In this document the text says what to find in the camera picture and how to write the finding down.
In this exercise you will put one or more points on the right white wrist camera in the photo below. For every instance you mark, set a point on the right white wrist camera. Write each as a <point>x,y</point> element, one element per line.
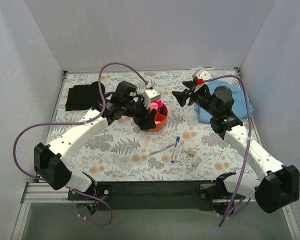
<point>200,77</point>

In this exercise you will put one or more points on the orange round organizer container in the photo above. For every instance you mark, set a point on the orange round organizer container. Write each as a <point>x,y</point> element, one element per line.
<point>160,119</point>

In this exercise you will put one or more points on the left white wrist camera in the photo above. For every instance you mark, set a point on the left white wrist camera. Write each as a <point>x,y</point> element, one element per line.
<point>149,96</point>

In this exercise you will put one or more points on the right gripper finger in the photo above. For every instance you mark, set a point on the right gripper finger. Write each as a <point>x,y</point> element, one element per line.
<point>192,84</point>
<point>181,96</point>

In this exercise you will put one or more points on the yellow eraser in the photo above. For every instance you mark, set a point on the yellow eraser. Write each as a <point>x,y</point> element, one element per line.
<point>191,153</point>

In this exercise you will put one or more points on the orange capped marker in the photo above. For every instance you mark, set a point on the orange capped marker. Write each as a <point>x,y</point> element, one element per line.
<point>179,151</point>

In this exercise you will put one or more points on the floral table mat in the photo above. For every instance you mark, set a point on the floral table mat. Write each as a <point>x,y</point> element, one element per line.
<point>120,152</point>

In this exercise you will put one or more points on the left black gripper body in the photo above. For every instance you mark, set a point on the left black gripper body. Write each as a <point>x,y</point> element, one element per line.
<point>142,113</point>

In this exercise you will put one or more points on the black cloth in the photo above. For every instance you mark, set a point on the black cloth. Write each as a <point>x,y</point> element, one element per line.
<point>83,97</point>

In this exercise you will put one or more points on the pink capped tube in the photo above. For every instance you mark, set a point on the pink capped tube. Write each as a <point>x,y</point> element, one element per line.
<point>154,106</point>

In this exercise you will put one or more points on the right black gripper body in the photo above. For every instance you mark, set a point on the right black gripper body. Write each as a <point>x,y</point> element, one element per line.
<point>191,92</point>

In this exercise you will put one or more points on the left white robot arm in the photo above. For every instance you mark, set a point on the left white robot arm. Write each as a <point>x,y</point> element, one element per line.
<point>50,160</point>

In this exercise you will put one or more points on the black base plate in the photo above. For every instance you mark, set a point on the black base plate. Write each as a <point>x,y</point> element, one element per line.
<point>163,195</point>

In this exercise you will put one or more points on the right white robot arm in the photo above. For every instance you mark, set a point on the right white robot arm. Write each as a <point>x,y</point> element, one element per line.
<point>276,186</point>

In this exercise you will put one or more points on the black pink highlighter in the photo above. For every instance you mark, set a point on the black pink highlighter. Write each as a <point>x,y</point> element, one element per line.
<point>160,104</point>

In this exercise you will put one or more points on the white eraser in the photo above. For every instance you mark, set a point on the white eraser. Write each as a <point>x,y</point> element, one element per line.
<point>197,161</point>

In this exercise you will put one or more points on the blue capped marker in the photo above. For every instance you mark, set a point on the blue capped marker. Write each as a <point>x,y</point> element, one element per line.
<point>177,141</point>

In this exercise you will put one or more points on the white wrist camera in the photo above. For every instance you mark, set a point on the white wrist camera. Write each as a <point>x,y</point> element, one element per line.
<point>200,77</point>
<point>149,96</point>

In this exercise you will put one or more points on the blue cloth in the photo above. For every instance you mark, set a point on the blue cloth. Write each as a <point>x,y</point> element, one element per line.
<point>234,96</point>

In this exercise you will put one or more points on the purple gel pen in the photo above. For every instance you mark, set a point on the purple gel pen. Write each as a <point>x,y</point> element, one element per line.
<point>161,149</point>

